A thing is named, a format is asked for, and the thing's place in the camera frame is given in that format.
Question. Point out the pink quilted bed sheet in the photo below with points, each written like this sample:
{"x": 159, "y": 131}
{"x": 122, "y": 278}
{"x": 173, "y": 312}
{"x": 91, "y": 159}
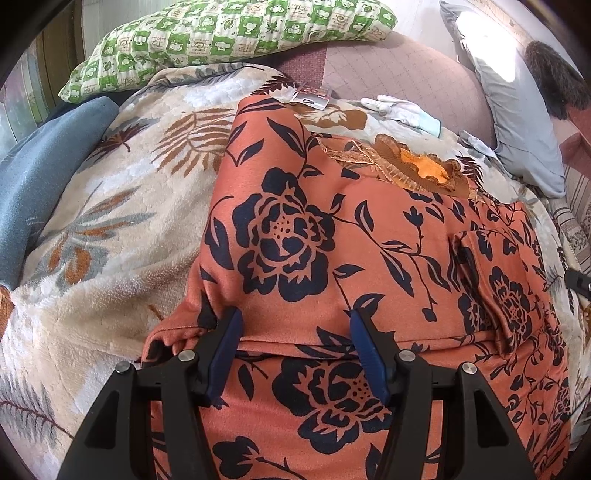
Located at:
{"x": 406, "y": 69}

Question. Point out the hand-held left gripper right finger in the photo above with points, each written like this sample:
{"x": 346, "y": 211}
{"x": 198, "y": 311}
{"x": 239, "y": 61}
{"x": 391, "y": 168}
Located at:
{"x": 369, "y": 355}

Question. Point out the white grey glove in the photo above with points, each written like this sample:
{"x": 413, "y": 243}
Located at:
{"x": 475, "y": 143}

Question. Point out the blue cloth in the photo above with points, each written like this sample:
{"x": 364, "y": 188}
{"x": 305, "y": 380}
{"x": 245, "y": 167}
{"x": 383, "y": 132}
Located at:
{"x": 41, "y": 175}

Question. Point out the striped patterned cloth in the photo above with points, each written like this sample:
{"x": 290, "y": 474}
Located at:
{"x": 575, "y": 198}

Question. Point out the grey pillow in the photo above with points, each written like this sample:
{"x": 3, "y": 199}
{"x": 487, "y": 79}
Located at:
{"x": 512, "y": 101}

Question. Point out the small printed card box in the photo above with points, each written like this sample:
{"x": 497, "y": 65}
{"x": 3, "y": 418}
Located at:
{"x": 311, "y": 97}

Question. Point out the white glove with teal cuff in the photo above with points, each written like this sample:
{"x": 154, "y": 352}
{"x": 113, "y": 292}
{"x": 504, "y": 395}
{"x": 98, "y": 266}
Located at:
{"x": 406, "y": 110}

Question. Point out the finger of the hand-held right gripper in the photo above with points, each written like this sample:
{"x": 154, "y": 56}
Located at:
{"x": 579, "y": 281}

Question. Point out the green checked pillow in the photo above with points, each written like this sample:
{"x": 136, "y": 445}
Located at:
{"x": 207, "y": 32}

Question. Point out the cream leaf print blanket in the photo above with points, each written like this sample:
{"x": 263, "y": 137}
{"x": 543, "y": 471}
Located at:
{"x": 138, "y": 207}

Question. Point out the dark furry object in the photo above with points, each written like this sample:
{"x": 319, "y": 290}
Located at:
{"x": 554, "y": 78}

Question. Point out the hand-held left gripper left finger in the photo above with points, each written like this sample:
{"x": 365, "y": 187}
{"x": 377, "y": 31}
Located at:
{"x": 225, "y": 350}

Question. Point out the pink cloth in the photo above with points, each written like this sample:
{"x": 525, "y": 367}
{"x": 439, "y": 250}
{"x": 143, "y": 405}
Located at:
{"x": 575, "y": 138}

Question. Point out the orange floral print garment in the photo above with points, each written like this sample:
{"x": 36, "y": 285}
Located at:
{"x": 323, "y": 207}

